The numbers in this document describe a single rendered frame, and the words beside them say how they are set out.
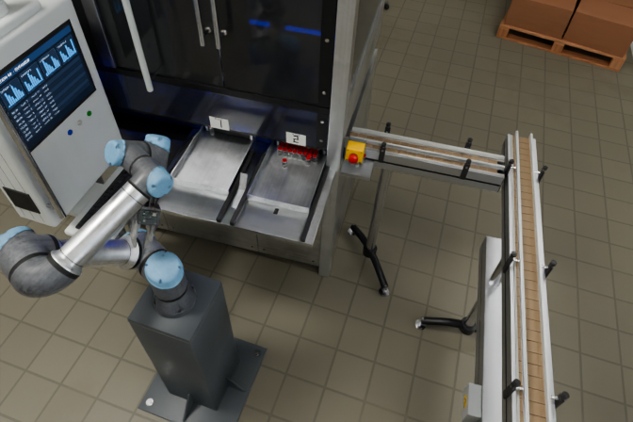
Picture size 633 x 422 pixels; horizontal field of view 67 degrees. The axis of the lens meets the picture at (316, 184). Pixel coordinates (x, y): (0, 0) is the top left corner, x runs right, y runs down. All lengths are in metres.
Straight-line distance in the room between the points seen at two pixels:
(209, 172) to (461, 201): 1.80
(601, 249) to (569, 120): 1.23
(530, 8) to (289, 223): 3.53
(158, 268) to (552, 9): 4.05
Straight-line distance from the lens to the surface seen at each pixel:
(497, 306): 2.23
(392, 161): 2.12
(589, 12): 4.90
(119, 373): 2.68
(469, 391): 2.04
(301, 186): 2.00
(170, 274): 1.65
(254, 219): 1.90
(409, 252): 2.93
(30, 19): 1.89
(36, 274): 1.42
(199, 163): 2.13
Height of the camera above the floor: 2.38
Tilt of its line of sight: 48 degrees down
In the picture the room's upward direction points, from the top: 3 degrees clockwise
